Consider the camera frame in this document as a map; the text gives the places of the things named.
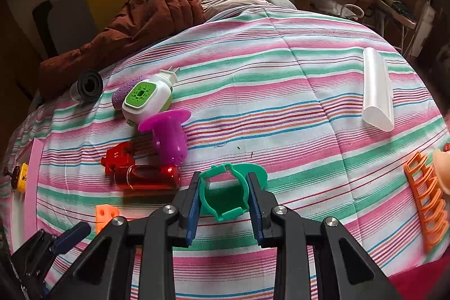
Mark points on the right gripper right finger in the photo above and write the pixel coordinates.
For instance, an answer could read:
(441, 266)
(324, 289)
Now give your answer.
(261, 204)

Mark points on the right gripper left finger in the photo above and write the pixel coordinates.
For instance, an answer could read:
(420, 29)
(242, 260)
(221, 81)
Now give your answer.
(189, 204)

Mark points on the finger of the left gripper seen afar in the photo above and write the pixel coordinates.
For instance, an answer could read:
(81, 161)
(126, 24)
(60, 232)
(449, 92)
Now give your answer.
(70, 238)

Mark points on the green plastic clip holder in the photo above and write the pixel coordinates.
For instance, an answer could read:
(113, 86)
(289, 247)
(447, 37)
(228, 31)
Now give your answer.
(224, 191)

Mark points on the orange cube block toy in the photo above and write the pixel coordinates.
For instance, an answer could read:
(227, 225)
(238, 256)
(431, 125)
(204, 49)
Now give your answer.
(103, 214)

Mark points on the magenta perforated strainer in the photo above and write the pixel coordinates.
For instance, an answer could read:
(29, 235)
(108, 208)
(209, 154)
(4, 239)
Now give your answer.
(168, 136)

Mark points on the white green plug-in device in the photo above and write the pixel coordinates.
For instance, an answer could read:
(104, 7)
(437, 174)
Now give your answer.
(150, 96)

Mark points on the white pink-edged tray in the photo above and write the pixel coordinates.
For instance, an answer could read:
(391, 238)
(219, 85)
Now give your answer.
(23, 214)

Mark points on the yellow plastic block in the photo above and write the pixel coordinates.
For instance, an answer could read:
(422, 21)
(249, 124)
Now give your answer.
(21, 174)

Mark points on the red plastic bottle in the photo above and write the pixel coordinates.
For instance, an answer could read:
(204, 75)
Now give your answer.
(120, 165)

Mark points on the striped bed sheet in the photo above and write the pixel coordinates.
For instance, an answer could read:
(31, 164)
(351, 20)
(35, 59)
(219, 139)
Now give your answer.
(265, 85)

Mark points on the purple oval soap box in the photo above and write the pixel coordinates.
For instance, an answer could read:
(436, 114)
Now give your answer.
(120, 94)

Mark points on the translucent white tube case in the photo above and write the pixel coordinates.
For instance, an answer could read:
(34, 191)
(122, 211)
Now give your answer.
(377, 107)

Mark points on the black grey cylinder cap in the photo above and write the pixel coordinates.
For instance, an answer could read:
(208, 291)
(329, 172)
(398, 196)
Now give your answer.
(88, 88)

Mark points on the orange plastic rack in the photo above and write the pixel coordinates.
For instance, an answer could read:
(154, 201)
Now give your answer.
(428, 197)

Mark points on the peach round object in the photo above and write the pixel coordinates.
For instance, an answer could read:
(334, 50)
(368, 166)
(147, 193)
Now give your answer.
(441, 165)

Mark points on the rust brown quilt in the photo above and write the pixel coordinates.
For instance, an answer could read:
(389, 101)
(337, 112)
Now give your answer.
(138, 24)

